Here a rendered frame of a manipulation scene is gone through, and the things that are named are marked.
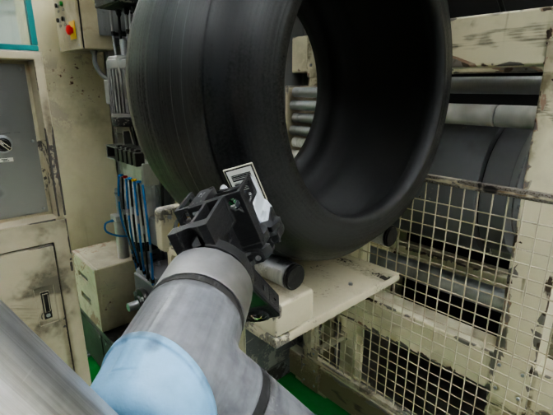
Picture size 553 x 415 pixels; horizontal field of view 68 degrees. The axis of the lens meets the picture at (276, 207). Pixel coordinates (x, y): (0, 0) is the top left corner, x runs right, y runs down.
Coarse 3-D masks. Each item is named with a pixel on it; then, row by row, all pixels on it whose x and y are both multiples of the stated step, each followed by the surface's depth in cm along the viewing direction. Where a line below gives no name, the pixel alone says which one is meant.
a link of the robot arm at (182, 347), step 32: (160, 288) 29; (192, 288) 28; (224, 288) 29; (160, 320) 25; (192, 320) 25; (224, 320) 27; (128, 352) 23; (160, 352) 22; (192, 352) 23; (224, 352) 25; (96, 384) 22; (128, 384) 21; (160, 384) 21; (192, 384) 22; (224, 384) 24; (256, 384) 26
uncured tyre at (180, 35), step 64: (192, 0) 49; (256, 0) 47; (320, 0) 90; (384, 0) 84; (128, 64) 61; (192, 64) 49; (256, 64) 48; (320, 64) 97; (384, 64) 93; (448, 64) 78; (192, 128) 52; (256, 128) 50; (320, 128) 100; (384, 128) 95; (320, 192) 98; (384, 192) 89; (320, 256) 69
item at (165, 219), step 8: (160, 208) 87; (168, 208) 87; (160, 216) 86; (168, 216) 87; (160, 224) 87; (168, 224) 88; (176, 224) 89; (160, 232) 87; (168, 232) 88; (160, 240) 88; (168, 240) 89; (160, 248) 89; (168, 248) 89
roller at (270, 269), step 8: (272, 256) 69; (256, 264) 70; (264, 264) 69; (272, 264) 68; (280, 264) 67; (288, 264) 66; (296, 264) 66; (264, 272) 69; (272, 272) 67; (280, 272) 66; (288, 272) 65; (296, 272) 66; (272, 280) 68; (280, 280) 66; (288, 280) 65; (296, 280) 67; (288, 288) 66
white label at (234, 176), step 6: (252, 162) 52; (234, 168) 52; (240, 168) 52; (246, 168) 52; (252, 168) 52; (228, 174) 53; (234, 174) 53; (240, 174) 52; (252, 174) 52; (228, 180) 53; (234, 180) 53; (240, 180) 53; (258, 180) 53; (234, 186) 54; (246, 186) 54; (258, 186) 53; (264, 192) 54
